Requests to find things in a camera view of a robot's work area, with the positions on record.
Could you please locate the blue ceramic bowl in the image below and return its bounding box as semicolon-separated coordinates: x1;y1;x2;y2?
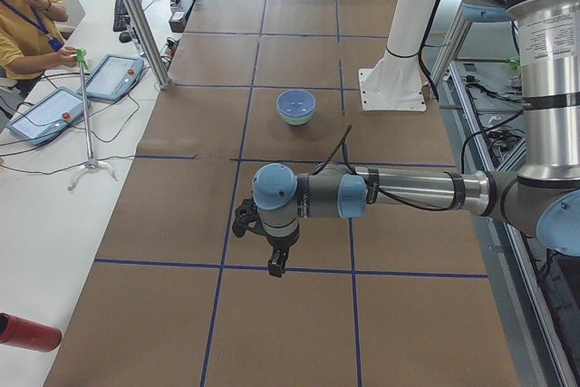
276;89;316;119

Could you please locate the red cylinder bottle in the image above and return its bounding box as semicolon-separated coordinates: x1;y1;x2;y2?
1;313;63;353

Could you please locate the teach pendant tablet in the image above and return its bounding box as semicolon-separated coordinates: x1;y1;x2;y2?
7;87;84;146
85;53;144;102

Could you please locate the aluminium frame post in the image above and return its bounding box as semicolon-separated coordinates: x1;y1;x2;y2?
123;0;170;90

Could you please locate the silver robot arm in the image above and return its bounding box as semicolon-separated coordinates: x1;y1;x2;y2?
232;0;579;276

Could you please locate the chrome stand with green clip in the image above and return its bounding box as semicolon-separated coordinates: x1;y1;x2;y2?
67;49;117;192

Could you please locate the seated person in yellow shirt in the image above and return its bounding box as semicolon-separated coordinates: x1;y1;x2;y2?
1;0;78;82

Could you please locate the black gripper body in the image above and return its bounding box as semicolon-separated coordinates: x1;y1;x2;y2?
266;227;300;257

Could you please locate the near teach pendant tablet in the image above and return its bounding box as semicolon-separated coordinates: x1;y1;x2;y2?
7;87;84;146

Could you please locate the black keyboard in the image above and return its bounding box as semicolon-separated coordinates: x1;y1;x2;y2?
112;0;131;33

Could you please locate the brown paper table cover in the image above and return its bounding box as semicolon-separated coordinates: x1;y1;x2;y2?
46;0;518;386

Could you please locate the black computer mouse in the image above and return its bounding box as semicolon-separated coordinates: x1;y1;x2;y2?
119;32;132;44

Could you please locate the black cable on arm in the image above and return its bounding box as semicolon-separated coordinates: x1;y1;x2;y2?
312;123;463;212

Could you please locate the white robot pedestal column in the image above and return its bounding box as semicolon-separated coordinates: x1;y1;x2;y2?
359;0;439;111

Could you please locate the far teach pendant tablet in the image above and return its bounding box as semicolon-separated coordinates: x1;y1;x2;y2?
85;53;144;102

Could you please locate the green ceramic bowl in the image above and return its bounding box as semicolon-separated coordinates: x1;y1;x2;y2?
280;112;314;126

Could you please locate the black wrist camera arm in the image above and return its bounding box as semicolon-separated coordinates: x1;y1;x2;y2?
231;198;260;238

